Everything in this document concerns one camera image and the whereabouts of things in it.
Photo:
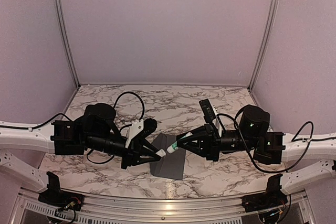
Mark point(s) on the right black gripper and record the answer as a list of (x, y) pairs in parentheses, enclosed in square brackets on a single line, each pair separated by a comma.
[(209, 148)]

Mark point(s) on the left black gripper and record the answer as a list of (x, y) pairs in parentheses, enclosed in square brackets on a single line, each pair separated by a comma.
[(133, 156)]

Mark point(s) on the white glue stick cap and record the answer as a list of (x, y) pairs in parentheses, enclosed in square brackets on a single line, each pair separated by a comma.
[(161, 153)]

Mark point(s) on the green white glue stick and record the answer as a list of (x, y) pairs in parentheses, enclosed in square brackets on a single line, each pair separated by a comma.
[(173, 147)]

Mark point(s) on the dark grey envelope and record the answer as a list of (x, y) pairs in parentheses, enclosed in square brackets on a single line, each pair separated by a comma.
[(171, 166)]

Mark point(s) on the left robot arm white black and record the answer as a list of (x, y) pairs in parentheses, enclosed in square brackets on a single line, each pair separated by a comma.
[(54, 137)]

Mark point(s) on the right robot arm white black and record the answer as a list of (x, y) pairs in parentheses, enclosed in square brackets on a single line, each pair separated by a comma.
[(292, 161)]

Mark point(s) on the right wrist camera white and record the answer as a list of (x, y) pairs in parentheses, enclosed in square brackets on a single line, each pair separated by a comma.
[(210, 115)]

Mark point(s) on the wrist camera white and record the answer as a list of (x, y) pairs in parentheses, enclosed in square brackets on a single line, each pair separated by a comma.
[(210, 115), (142, 127)]

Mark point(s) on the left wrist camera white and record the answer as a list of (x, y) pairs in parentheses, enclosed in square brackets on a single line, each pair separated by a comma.
[(142, 127)]

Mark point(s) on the front aluminium rail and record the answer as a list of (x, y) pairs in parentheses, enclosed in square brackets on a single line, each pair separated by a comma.
[(113, 209)]

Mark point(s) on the right aluminium frame post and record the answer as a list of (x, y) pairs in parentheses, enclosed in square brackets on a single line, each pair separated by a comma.
[(271, 16)]

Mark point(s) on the aluminium frame post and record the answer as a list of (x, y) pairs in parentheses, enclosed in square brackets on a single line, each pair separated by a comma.
[(66, 43), (271, 16)]

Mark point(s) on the left aluminium frame post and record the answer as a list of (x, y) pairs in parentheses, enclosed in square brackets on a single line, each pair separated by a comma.
[(66, 43)]

